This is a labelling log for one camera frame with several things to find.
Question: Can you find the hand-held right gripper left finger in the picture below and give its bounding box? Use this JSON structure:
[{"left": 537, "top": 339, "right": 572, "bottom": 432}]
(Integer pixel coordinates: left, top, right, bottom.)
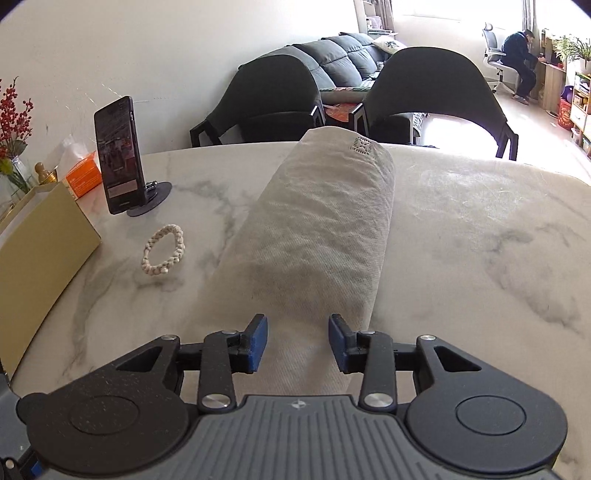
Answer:
[{"left": 115, "top": 313, "right": 269, "bottom": 413}]

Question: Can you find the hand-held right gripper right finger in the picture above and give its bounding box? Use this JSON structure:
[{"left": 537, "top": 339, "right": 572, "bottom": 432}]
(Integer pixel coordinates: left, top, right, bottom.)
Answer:
[{"left": 328, "top": 313, "right": 483, "bottom": 411}]

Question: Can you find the white shopping bag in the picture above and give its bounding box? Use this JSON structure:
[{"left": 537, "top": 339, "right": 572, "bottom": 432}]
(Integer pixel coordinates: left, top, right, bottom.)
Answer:
[{"left": 182, "top": 128, "right": 397, "bottom": 398}]

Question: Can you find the beige braided rope bracelet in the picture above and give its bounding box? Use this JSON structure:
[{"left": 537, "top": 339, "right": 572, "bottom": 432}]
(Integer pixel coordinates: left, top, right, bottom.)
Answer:
[{"left": 141, "top": 224, "right": 186, "bottom": 278}]

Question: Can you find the yellow cardboard box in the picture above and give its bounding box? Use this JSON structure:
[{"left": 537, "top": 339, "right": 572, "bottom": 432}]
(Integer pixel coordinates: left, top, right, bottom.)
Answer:
[{"left": 0, "top": 181, "right": 102, "bottom": 379}]

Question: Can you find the red patterned cushion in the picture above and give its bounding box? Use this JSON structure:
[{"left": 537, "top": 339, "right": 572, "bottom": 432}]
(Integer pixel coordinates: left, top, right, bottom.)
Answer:
[{"left": 323, "top": 102, "right": 358, "bottom": 124}]

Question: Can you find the black smartphone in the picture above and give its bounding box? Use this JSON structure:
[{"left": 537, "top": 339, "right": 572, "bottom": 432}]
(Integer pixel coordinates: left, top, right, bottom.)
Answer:
[{"left": 93, "top": 95, "right": 151, "bottom": 215}]

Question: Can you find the glass vase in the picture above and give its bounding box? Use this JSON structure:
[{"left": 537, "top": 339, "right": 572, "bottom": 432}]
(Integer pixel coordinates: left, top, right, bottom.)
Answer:
[{"left": 0, "top": 154, "right": 33, "bottom": 204}]

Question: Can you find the orange tissue box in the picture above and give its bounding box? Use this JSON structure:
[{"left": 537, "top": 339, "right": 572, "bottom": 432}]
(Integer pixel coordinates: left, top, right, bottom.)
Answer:
[{"left": 58, "top": 136, "right": 102, "bottom": 200}]

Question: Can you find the brass gourd ornament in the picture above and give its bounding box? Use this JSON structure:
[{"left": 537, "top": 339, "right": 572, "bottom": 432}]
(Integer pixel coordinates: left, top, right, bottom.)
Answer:
[{"left": 36, "top": 161, "right": 59, "bottom": 186}]

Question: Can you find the black dining chair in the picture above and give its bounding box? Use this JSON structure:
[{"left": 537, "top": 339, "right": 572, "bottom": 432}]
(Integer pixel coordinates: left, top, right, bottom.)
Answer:
[
  {"left": 189, "top": 54, "right": 324, "bottom": 149},
  {"left": 353, "top": 46, "right": 519, "bottom": 161}
]

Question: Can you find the dark grey sofa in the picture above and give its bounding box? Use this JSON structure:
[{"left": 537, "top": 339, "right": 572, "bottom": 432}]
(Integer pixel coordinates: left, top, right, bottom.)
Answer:
[{"left": 291, "top": 32, "right": 407, "bottom": 90}]

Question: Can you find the white sofa pillow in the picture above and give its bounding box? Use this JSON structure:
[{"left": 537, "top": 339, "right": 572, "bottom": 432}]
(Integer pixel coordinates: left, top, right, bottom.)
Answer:
[{"left": 372, "top": 36, "right": 408, "bottom": 52}]

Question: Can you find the flower bouquet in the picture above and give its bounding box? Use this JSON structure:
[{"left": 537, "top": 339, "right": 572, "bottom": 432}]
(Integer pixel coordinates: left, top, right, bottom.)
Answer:
[{"left": 0, "top": 76, "right": 35, "bottom": 176}]

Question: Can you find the white bookshelf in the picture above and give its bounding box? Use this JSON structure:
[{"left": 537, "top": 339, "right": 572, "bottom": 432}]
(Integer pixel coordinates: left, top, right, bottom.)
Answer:
[{"left": 353, "top": 0, "right": 398, "bottom": 35}]

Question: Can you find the low wooden drawer cabinet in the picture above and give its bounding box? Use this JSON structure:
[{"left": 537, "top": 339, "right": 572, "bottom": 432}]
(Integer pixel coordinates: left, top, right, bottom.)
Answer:
[{"left": 570, "top": 99, "right": 591, "bottom": 160}]

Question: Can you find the white office chair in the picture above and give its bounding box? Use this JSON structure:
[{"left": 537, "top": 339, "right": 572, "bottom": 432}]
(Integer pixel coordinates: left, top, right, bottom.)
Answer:
[{"left": 480, "top": 22, "right": 520, "bottom": 93}]

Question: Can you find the wooden desk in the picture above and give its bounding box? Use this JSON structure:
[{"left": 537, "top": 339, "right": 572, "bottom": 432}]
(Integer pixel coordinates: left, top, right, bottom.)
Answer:
[{"left": 536, "top": 28, "right": 568, "bottom": 112}]

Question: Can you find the window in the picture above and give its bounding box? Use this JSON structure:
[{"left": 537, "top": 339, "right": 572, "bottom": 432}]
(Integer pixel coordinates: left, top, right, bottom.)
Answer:
[{"left": 392, "top": 0, "right": 525, "bottom": 21}]

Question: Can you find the potted green plant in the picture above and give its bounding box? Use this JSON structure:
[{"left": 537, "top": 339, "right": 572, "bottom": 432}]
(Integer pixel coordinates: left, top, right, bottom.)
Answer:
[{"left": 554, "top": 34, "right": 591, "bottom": 70}]

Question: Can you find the grey curtain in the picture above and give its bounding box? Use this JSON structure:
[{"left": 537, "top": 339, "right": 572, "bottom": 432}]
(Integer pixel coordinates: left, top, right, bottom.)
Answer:
[{"left": 522, "top": 0, "right": 542, "bottom": 35}]

